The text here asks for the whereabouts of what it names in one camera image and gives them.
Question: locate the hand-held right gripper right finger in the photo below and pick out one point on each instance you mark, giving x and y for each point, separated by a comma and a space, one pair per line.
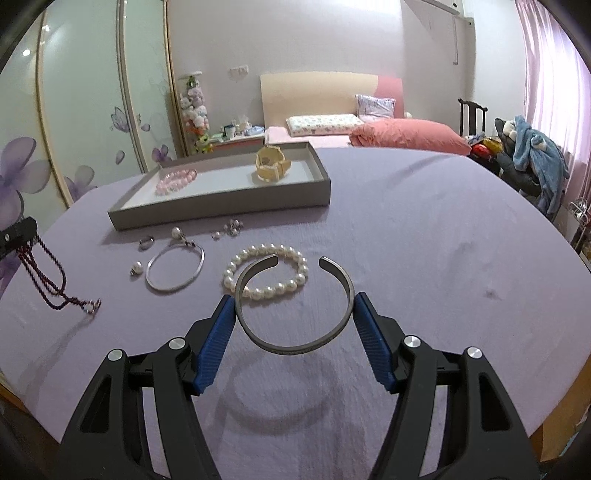
374, 346

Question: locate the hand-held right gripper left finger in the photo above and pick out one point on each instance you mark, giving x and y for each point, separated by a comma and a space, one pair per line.
217, 341

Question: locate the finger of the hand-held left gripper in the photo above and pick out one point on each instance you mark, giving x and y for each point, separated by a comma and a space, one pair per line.
18, 236

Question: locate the grey cuff bangle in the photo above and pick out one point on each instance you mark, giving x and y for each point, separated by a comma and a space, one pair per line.
286, 348

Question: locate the thin silver bangle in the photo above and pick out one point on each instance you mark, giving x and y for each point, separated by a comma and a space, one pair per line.
202, 263

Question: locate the pearl earring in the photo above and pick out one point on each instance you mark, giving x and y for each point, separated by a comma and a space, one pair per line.
176, 233
137, 268

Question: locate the grey tray box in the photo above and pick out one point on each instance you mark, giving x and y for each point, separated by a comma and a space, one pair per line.
221, 184

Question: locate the purple tablecloth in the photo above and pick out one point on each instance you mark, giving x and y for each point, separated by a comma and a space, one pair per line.
415, 230

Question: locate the floral wardrobe doors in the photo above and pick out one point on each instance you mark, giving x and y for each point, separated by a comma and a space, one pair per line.
83, 92

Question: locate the pink white nightstand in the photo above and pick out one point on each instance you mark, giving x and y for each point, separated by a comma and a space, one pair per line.
235, 142

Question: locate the pink duvet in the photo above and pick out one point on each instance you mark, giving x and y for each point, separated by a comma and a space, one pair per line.
406, 136

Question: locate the clutter on nightstand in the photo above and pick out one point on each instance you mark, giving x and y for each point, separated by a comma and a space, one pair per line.
242, 129

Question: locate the pink bed mattress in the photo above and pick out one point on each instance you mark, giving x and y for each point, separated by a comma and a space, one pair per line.
277, 136

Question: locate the tube of stuffed toys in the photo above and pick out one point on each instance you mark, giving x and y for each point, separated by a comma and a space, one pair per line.
195, 110

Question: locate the dark padded seat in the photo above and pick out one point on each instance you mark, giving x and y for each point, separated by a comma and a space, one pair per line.
508, 166

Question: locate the colourful bags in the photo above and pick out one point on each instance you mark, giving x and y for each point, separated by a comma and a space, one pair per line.
485, 148

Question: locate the long floral pillow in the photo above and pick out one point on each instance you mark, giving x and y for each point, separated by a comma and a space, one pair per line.
323, 124

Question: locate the small purple pillow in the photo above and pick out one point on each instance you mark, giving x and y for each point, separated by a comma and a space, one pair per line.
374, 106

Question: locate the dark wooden chair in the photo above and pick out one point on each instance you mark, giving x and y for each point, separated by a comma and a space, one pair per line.
472, 115

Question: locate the blue plush garment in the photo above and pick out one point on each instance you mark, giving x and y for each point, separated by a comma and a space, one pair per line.
540, 157

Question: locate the beige bed headboard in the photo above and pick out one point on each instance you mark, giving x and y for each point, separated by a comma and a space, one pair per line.
314, 97

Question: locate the pink headboard cushion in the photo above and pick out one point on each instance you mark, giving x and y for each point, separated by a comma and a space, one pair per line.
390, 87

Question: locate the pink curtain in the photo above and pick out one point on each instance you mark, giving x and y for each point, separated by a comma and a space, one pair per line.
554, 83

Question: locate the white wall switch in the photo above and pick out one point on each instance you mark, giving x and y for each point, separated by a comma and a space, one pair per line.
239, 70

